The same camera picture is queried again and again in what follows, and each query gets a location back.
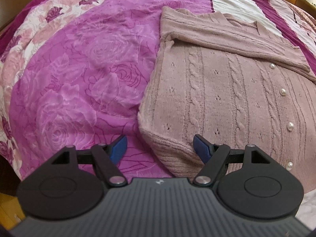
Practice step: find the pink cable knit cardigan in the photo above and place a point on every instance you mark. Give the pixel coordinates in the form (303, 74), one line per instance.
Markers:
(233, 83)

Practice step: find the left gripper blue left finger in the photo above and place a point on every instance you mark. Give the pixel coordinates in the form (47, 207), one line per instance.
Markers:
(105, 160)

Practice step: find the purple floral striped bedspread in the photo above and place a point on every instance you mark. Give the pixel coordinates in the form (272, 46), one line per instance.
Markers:
(75, 72)

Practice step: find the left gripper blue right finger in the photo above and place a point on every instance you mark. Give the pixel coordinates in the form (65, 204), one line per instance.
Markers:
(214, 158)

